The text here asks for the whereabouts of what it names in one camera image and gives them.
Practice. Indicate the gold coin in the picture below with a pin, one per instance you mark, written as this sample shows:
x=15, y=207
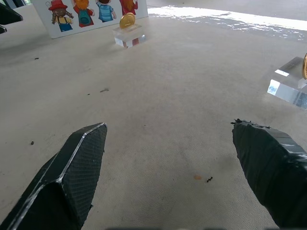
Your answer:
x=127, y=21
x=305, y=67

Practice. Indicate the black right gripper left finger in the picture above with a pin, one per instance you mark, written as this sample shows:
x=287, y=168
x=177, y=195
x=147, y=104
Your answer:
x=72, y=172

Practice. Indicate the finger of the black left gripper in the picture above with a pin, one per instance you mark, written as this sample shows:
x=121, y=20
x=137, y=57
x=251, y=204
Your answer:
x=8, y=14

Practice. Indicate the cartoon children picture card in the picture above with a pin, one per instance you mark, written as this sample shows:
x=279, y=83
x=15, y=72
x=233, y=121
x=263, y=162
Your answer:
x=91, y=14

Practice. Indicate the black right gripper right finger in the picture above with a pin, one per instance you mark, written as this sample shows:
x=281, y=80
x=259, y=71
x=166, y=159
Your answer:
x=271, y=165

